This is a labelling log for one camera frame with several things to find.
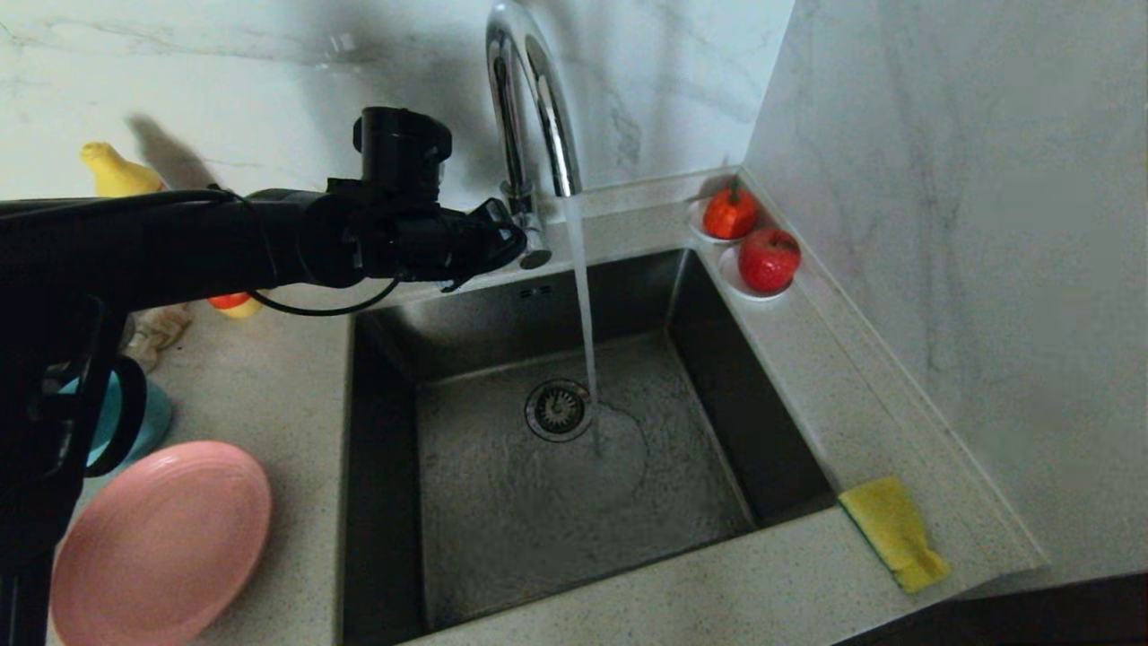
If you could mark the stainless steel sink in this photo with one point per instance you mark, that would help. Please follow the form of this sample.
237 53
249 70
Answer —
484 538

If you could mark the chrome gooseneck faucet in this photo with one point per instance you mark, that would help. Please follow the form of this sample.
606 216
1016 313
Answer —
511 135

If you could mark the round sink drain strainer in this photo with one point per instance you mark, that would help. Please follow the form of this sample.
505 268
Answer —
556 411

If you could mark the red apple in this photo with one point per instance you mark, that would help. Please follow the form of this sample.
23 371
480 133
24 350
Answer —
769 260

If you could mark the red tomato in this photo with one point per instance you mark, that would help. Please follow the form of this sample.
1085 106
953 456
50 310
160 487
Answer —
729 215

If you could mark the pink plate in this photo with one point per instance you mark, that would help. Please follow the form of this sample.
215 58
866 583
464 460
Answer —
170 538

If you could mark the orange dish soap bottle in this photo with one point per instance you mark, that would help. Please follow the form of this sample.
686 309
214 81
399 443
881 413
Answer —
117 175

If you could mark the crumpled white cloth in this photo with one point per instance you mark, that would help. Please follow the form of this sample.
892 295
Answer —
166 327

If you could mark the yellow green sponge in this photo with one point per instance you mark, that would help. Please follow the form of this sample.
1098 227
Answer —
888 525

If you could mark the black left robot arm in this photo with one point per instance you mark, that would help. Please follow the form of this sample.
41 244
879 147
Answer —
134 251

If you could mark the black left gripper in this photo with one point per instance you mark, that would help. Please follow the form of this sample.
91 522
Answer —
475 242

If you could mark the teal bowl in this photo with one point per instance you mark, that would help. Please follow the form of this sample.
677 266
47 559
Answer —
152 422

